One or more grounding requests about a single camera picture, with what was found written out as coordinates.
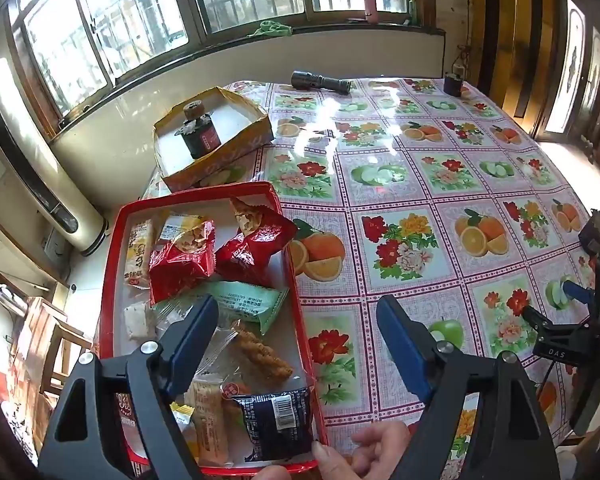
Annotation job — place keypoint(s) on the wooden stool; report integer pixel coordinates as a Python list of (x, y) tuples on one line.
[(60, 340)]

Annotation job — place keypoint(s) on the white standing air conditioner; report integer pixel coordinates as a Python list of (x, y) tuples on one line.
[(30, 160)]

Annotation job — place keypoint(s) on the clear fried twist packet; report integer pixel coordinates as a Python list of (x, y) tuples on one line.
[(260, 355)]

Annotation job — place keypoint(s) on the dark blue snack packet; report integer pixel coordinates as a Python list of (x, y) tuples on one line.
[(275, 435)]

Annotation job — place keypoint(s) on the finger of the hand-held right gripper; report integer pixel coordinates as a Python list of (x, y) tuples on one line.
[(545, 321), (576, 293)]

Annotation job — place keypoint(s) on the green cloth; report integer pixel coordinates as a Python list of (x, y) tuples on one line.
[(272, 27)]

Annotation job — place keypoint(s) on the floral fruit print tablecloth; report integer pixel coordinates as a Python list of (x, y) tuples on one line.
[(395, 185)]

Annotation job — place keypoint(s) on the small dark bottle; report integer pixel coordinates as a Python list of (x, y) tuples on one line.
[(452, 85)]

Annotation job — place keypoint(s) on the yellow snack packet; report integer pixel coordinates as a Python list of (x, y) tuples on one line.
[(184, 414)]

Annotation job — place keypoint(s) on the black jar red label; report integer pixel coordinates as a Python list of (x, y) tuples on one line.
[(200, 137)]

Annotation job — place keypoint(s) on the red snack tray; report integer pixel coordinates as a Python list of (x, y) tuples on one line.
[(297, 312)]

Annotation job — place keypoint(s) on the black flashlight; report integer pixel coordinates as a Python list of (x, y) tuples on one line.
[(320, 81)]

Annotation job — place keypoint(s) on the wooden frame window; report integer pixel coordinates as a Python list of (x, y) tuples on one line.
[(130, 20)]

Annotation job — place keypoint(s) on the silver thermos flask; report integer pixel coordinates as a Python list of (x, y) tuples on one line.
[(7, 297)]

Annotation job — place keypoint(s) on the person's right hand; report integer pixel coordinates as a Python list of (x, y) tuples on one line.
[(380, 442)]

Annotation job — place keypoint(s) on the pink thermos bottle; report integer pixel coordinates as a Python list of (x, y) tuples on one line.
[(370, 5)]

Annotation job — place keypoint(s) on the red snack packet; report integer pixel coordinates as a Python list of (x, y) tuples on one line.
[(180, 270), (250, 255)]

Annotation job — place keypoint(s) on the green bottle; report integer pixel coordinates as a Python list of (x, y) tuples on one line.
[(413, 10)]

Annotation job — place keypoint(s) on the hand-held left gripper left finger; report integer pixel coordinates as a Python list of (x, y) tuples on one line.
[(195, 340)]

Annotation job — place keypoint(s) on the green snack packet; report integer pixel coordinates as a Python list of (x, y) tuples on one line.
[(250, 305)]

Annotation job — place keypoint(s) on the long white orange snack packet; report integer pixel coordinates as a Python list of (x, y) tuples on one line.
[(139, 255)]

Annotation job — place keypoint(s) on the yellow cardboard box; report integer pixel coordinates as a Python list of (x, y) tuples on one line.
[(240, 150)]

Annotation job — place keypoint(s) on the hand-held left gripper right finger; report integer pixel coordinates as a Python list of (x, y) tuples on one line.
[(400, 345)]

